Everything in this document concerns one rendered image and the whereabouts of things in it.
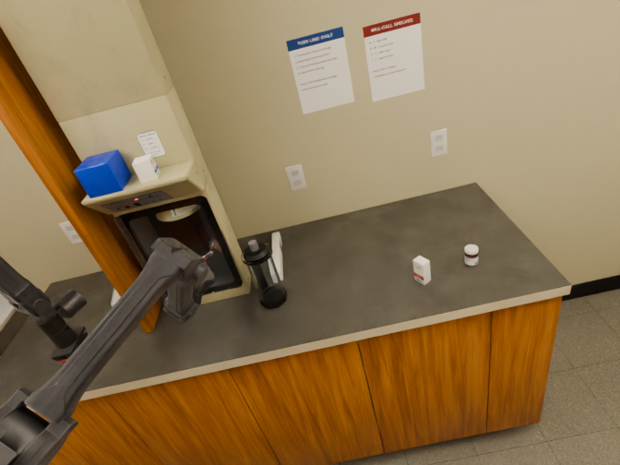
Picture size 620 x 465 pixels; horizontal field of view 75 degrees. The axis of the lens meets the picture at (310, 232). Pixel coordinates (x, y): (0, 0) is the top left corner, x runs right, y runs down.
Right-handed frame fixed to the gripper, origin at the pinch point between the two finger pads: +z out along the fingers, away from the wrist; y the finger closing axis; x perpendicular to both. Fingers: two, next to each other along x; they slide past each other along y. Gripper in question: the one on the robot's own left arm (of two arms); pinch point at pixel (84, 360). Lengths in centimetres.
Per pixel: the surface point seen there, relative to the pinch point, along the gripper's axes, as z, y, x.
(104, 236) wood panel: -23.1, 29.9, -8.7
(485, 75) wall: -27, 75, -155
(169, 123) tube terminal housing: -52, 33, -44
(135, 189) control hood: -40, 21, -30
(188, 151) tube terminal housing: -43, 33, -46
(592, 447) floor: 111, -7, -166
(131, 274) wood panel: -5.1, 30.9, -8.6
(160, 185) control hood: -39, 21, -37
